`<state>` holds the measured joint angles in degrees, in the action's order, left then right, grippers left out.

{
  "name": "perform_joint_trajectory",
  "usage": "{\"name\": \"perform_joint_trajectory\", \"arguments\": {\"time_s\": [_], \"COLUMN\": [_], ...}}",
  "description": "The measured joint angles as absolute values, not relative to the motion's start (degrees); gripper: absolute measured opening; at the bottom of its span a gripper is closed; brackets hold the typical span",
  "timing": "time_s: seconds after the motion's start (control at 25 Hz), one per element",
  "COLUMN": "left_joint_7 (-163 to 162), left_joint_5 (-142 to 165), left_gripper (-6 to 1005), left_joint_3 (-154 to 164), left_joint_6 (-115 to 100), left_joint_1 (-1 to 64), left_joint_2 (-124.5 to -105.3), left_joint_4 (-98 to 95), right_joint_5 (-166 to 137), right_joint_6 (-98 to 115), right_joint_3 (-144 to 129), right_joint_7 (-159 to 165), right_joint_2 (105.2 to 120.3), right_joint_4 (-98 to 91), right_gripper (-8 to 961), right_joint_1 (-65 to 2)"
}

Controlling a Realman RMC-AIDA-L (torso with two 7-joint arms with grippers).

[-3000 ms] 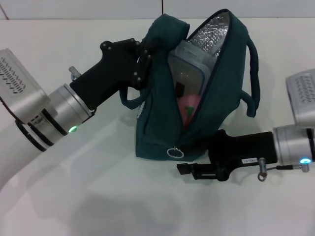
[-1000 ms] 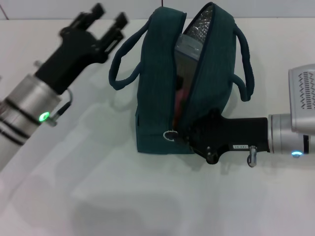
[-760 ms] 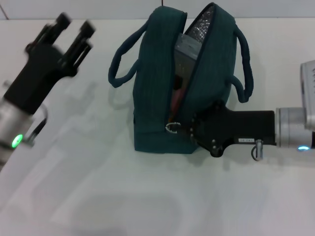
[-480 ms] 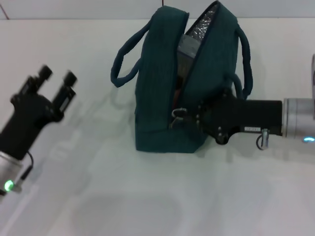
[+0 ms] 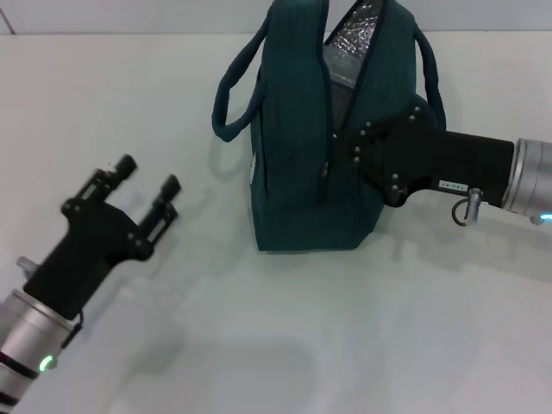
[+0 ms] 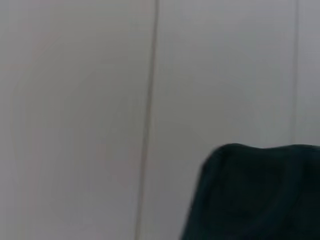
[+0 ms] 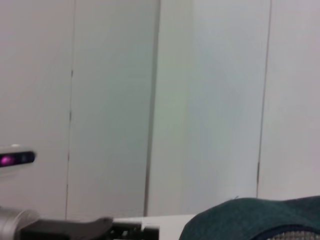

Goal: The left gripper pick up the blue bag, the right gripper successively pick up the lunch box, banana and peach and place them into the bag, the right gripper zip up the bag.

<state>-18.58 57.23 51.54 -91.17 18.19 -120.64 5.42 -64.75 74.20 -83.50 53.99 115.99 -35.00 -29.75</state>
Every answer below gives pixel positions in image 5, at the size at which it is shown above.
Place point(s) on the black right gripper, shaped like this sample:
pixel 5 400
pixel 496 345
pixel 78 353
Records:
pixel 440 164

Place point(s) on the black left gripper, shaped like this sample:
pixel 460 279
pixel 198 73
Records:
pixel 90 241

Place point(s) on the dark teal insulated lunch bag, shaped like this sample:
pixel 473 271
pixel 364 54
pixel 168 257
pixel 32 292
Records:
pixel 293 151

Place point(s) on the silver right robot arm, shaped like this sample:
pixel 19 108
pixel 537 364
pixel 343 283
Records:
pixel 532 177

